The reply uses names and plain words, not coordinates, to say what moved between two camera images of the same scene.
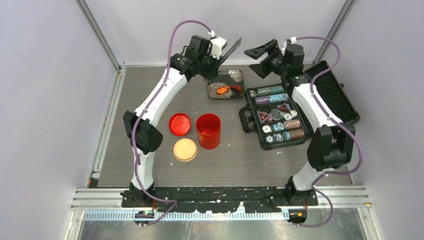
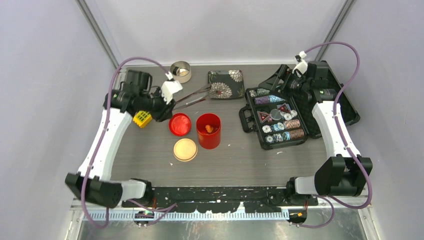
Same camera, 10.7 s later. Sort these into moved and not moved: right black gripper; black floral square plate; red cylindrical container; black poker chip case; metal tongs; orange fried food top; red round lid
Moved: orange fried food top; right black gripper; metal tongs
Not moved: red round lid; red cylindrical container; black floral square plate; black poker chip case
